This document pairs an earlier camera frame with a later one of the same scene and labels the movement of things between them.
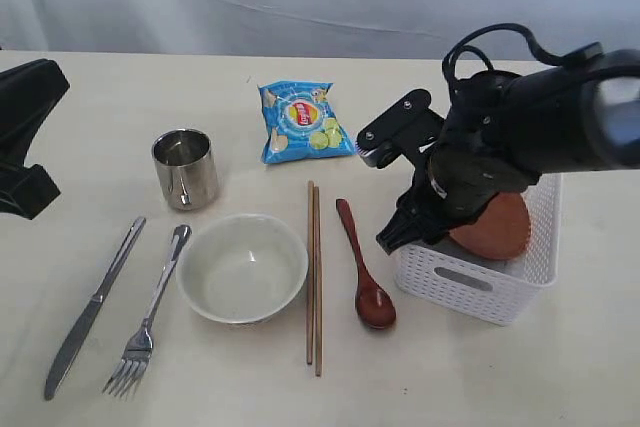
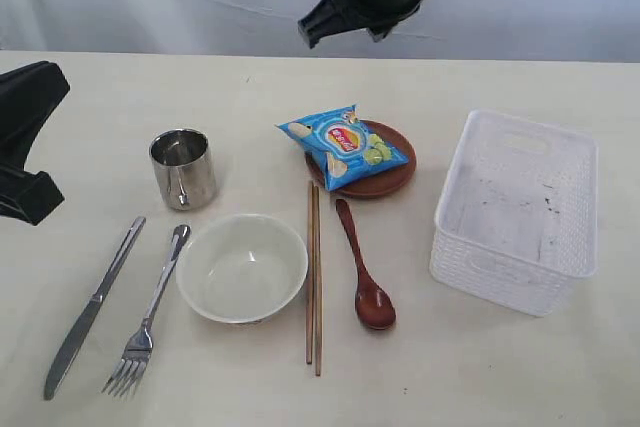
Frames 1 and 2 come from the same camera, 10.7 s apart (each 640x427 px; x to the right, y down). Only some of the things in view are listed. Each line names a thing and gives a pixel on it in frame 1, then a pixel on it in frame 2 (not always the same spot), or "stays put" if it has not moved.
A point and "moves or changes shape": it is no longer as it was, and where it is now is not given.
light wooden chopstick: x=310 y=271 stays put
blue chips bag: x=301 y=123 moves or changes shape
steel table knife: x=85 y=317 stays put
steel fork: x=135 y=356 stays put
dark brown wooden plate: x=502 y=231 → x=381 y=184
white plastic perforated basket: x=496 y=291 moves or changes shape
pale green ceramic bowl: x=241 y=269 stays put
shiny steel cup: x=187 y=168 stays put
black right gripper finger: x=405 y=229 → x=338 y=12
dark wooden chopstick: x=317 y=277 stays put
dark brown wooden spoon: x=374 y=305 stays put
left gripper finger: x=28 y=94 stays put
